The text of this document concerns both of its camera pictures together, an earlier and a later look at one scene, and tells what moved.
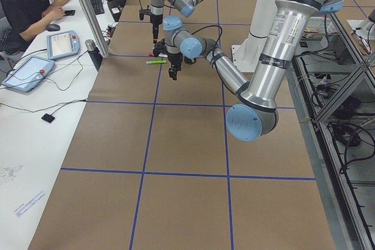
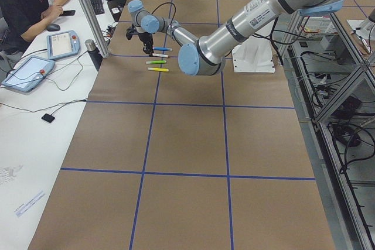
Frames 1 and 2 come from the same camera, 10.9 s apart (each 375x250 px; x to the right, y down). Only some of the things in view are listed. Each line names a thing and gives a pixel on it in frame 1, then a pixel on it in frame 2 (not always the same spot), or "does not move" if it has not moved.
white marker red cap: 162,55 does not move
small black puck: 48,117 does not move
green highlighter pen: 156,61 does not move
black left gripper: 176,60 -> 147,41
